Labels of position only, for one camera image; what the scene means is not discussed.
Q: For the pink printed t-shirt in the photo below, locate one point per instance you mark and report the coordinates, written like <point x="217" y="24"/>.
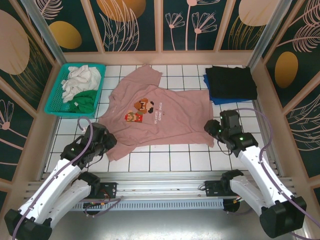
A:
<point x="175" y="125"/>

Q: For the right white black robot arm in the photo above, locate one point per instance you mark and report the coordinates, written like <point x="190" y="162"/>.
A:
<point x="260" y="175"/>

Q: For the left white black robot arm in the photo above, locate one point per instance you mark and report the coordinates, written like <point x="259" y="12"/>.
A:
<point x="50" y="190"/>

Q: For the folded blue t-shirt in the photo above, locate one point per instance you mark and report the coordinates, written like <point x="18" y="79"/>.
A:
<point x="220" y="101"/>

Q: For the crumpled green t-shirt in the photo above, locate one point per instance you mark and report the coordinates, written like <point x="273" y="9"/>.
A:
<point x="87" y="100"/>

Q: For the teal plastic basket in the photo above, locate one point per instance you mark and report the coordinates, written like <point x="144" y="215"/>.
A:
<point x="53" y="110"/>

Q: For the folded black t-shirt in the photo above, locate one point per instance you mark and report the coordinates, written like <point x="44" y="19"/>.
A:
<point x="230" y="80"/>

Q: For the crumpled white t-shirt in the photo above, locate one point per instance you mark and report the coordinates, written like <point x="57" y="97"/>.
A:
<point x="80" y="80"/>

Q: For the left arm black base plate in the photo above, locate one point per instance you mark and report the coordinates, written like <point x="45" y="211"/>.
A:
<point x="110" y="188"/>

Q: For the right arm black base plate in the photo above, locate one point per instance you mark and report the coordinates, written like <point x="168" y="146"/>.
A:
<point x="211" y="187"/>

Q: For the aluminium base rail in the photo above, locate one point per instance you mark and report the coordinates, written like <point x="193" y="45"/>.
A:
<point x="160" y="180"/>

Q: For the aluminium frame post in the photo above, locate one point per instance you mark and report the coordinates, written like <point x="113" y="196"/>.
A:
<point x="47" y="30"/>
<point x="265" y="37"/>

